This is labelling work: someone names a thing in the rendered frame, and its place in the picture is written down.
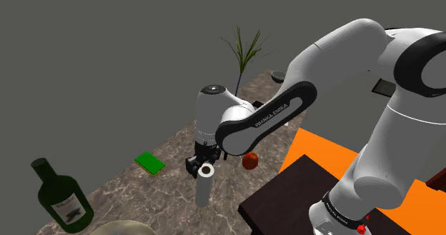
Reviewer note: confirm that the white paper towel roll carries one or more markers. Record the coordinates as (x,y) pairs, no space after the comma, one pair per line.
(203,189)

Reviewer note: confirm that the red apple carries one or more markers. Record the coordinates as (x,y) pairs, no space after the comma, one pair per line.
(250,161)

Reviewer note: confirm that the dark red furniture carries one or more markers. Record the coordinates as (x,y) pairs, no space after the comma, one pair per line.
(438,181)

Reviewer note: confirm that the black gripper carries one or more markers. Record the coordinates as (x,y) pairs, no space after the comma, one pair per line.
(207,150)

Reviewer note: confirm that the pale round bowl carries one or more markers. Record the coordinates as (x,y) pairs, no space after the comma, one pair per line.
(122,228)

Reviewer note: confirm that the dark robot stand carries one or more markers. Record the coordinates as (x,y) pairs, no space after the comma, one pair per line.
(289,196)

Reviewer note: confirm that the grey round dish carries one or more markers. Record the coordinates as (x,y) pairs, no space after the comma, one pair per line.
(278,75)

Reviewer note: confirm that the dark green glass bottle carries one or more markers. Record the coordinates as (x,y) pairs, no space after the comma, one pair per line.
(61,196)

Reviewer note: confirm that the green leafy plant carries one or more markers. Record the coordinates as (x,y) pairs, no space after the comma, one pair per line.
(245,53)

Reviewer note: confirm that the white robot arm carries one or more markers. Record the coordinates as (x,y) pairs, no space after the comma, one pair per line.
(348,53)

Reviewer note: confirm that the green sponge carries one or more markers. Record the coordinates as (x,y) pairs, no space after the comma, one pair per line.
(150,163)

